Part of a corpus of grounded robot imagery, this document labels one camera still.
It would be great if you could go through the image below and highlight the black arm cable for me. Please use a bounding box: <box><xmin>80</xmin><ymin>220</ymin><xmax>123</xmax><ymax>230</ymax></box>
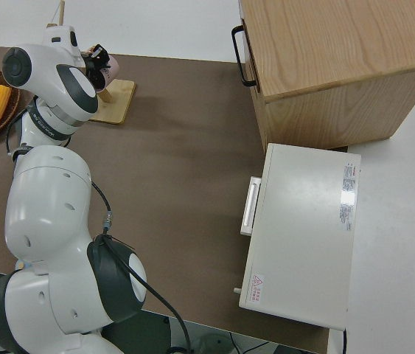
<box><xmin>6</xmin><ymin>105</ymin><xmax>193</xmax><ymax>354</ymax></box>

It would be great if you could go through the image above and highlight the wooden drawer cabinet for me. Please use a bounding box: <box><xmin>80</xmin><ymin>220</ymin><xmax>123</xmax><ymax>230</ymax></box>
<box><xmin>238</xmin><ymin>0</ymin><xmax>415</xmax><ymax>150</ymax></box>

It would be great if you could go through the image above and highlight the white toaster oven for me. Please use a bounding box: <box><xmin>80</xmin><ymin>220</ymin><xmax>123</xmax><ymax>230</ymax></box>
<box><xmin>238</xmin><ymin>142</ymin><xmax>362</xmax><ymax>331</ymax></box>

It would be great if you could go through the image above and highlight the grey round floor object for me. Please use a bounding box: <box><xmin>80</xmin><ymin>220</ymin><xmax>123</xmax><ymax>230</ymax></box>
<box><xmin>191</xmin><ymin>330</ymin><xmax>233</xmax><ymax>354</ymax></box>

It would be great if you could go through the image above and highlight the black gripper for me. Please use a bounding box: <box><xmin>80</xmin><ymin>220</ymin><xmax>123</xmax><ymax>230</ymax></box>
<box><xmin>80</xmin><ymin>43</ymin><xmax>109</xmax><ymax>92</ymax></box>

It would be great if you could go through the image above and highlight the black rounded floor object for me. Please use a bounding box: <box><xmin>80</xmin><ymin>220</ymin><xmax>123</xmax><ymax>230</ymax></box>
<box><xmin>100</xmin><ymin>312</ymin><xmax>173</xmax><ymax>354</ymax></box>

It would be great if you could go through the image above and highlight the black drawer handle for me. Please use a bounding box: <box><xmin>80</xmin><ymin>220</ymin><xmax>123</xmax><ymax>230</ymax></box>
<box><xmin>231</xmin><ymin>24</ymin><xmax>259</xmax><ymax>88</ymax></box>

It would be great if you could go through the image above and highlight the white oven door handle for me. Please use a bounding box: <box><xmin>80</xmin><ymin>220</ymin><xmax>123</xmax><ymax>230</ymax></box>
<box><xmin>240</xmin><ymin>176</ymin><xmax>263</xmax><ymax>237</ymax></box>

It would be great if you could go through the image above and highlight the brown table mat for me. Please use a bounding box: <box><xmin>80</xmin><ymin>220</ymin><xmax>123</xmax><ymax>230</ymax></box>
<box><xmin>0</xmin><ymin>44</ymin><xmax>332</xmax><ymax>354</ymax></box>

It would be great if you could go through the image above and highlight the pink cup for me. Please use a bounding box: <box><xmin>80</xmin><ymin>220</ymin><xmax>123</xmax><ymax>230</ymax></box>
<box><xmin>86</xmin><ymin>44</ymin><xmax>121</xmax><ymax>94</ymax></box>

